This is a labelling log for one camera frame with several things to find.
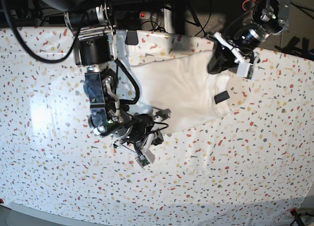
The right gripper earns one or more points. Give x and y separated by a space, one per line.
142 132

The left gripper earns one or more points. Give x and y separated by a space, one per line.
227 55

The white printed T-shirt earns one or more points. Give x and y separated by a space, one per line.
173 75

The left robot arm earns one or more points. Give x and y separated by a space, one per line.
263 19

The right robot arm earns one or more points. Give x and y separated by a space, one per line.
92 23

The black table clamp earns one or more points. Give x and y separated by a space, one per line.
131 38

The white power strip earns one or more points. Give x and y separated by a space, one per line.
132 15

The terrazzo pattern tablecloth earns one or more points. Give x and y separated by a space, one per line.
246 169

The red clamp right corner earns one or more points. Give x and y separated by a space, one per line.
293 212

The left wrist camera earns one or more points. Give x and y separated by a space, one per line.
245 70

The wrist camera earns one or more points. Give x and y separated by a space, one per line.
245 70
145 159

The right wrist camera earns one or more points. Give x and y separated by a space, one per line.
145 159

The black camera pole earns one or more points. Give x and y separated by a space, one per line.
179 8

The metal stand frame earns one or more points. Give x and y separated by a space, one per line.
298 39

